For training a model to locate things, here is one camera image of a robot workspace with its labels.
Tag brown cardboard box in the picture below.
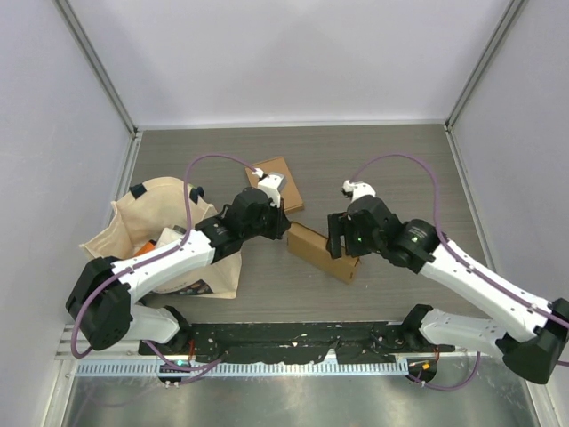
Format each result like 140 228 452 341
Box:
286 222 360 284
245 157 304 215

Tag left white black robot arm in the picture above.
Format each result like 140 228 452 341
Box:
66 187 290 359

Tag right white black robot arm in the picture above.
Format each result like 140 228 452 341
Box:
326 195 568 384

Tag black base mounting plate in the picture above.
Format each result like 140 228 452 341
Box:
157 321 455 365

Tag orange item in bag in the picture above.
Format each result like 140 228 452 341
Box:
134 239 156 256

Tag beige canvas tote bag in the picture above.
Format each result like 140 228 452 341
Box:
80 177 242 299

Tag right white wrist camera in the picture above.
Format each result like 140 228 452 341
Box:
341 180 378 212

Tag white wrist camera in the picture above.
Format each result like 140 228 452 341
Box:
341 180 378 212
252 168 287 207

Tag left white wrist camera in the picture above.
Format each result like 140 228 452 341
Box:
252 168 287 207

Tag white slotted cable duct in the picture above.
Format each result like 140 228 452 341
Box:
75 358 409 378

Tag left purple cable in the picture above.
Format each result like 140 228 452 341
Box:
70 154 263 386

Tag aluminium front rail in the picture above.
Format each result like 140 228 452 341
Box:
56 318 541 359

